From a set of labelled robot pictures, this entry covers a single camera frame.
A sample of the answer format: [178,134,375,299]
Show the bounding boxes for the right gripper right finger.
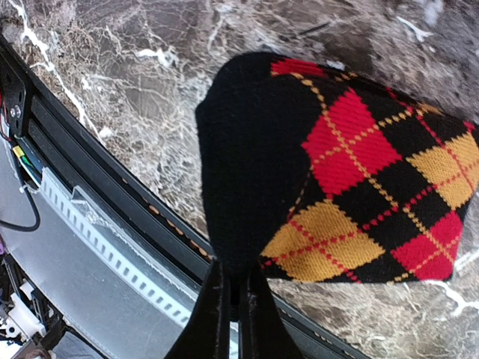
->
[239,264,303,359]

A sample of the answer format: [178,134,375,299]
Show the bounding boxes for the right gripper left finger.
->
[165,260,231,359]

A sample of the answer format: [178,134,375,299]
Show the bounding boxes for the argyle patterned sock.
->
[195,52,478,283]

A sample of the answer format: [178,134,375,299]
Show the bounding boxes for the white slotted cable duct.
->
[37,168,240,349]

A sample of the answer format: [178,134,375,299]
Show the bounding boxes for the black front rail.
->
[1,40,361,358]

